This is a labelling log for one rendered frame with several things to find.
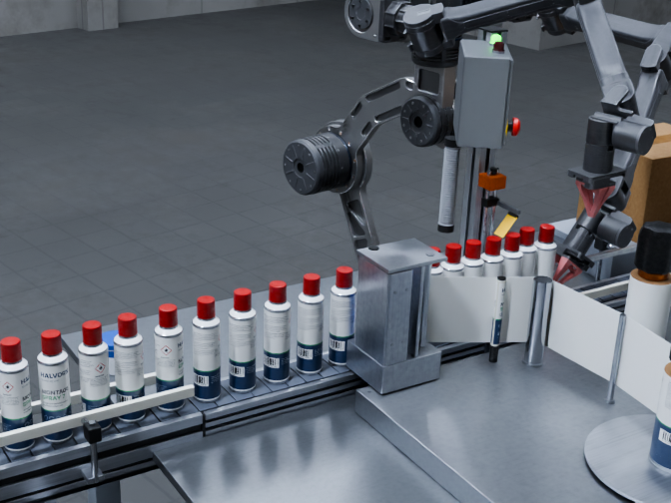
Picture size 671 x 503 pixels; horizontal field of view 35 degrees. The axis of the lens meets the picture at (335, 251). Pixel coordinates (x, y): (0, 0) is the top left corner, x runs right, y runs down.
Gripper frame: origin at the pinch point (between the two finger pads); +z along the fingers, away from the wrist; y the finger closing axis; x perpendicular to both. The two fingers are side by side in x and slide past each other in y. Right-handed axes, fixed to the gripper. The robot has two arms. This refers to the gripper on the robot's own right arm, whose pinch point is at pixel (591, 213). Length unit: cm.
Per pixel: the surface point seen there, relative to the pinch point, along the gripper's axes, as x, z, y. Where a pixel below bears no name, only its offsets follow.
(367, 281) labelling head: 12.2, 9.6, -46.1
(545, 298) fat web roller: -1.2, 15.8, -11.7
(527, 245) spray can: 18.2, 13.4, 1.5
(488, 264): 17.7, 15.6, -10.1
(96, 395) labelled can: 21, 23, -98
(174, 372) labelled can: 20, 23, -83
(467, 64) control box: 22.9, -27.1, -15.6
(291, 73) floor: 551, 108, 273
